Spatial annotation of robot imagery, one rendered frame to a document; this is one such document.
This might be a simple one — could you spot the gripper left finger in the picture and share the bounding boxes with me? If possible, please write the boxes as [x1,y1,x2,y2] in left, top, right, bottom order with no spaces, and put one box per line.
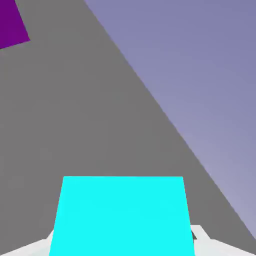
[0,229,55,256]

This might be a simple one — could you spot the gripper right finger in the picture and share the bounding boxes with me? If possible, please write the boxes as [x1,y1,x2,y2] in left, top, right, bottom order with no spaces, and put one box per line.
[190,224,256,256]

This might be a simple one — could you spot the small cyan cube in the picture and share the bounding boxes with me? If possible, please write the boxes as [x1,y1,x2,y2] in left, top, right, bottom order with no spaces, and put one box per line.
[48,175,196,256]

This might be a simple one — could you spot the large purple box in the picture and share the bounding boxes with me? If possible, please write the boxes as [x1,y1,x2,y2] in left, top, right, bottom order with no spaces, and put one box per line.
[0,0,31,50]

